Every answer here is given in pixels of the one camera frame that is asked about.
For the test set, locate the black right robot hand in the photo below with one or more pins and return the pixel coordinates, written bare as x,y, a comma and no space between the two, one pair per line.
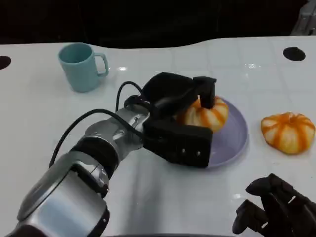
288,212

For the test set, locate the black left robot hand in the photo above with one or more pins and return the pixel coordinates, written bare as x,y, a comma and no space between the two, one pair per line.
170,91

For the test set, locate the orange and white bread roll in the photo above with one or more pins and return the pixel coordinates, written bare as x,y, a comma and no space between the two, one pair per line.
287,134
212,117

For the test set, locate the lilac plate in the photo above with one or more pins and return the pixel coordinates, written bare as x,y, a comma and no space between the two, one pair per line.
232,138

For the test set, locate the pale green mug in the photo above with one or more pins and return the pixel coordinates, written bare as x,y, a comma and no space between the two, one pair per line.
79,71

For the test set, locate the grey background machine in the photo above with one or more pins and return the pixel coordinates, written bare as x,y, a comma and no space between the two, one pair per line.
306,19

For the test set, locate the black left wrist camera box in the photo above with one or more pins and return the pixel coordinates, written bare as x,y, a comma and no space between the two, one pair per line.
182,143

